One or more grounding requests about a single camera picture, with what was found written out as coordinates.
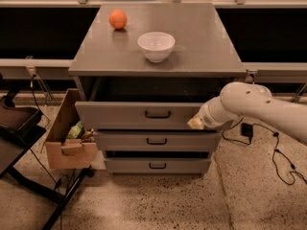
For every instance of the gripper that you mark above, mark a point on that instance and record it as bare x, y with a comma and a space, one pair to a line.
207, 118

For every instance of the grey top drawer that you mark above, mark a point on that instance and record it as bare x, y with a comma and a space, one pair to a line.
136, 115

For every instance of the grey drawer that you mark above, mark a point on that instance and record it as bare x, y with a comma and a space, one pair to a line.
136, 115
152, 165
156, 141

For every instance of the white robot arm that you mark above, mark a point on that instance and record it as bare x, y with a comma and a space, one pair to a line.
238, 99

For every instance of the grey drawer cabinet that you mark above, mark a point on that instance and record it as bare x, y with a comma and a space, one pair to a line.
143, 71

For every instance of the grey bottom drawer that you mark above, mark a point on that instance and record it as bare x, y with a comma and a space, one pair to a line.
152, 165

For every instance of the grey middle drawer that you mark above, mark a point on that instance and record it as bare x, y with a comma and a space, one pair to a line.
156, 141

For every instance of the black power adapter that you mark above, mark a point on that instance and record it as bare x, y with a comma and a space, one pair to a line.
247, 130

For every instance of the white ceramic bowl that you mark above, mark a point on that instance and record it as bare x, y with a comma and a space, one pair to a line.
156, 46

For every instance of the green bag in box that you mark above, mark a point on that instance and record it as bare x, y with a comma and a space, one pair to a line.
75, 131

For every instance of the orange fruit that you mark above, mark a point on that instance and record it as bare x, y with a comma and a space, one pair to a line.
117, 19

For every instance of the brown cardboard box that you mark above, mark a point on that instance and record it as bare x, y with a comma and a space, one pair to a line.
64, 153

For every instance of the black stand with tray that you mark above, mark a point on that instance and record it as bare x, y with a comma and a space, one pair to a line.
14, 143

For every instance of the grey metal rail right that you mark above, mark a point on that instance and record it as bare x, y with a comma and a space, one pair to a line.
277, 72

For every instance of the grey metal rail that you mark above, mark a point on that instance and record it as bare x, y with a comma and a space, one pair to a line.
46, 69
277, 72

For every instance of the grey metal rail left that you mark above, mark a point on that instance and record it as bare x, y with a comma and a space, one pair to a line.
46, 69

